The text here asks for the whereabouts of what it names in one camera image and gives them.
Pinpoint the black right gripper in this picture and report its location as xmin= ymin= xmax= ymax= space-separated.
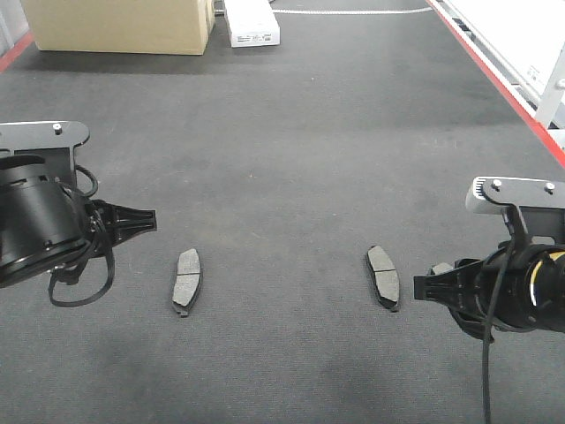
xmin=413 ymin=245 xmax=564 ymax=339

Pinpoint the white long box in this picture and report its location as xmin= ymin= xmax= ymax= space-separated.
xmin=223 ymin=0 xmax=281 ymax=49

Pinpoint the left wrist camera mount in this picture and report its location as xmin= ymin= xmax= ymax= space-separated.
xmin=1 ymin=121 xmax=90 ymax=154

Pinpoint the cardboard box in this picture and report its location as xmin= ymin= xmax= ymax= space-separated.
xmin=21 ymin=0 xmax=215 ymax=56

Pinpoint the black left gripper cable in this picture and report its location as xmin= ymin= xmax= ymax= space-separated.
xmin=47 ymin=165 xmax=117 ymax=308

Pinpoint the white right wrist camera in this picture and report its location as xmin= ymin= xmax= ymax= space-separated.
xmin=466 ymin=176 xmax=565 ymax=246

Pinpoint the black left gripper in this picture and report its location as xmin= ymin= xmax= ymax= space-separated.
xmin=1 ymin=155 xmax=157 ymax=287

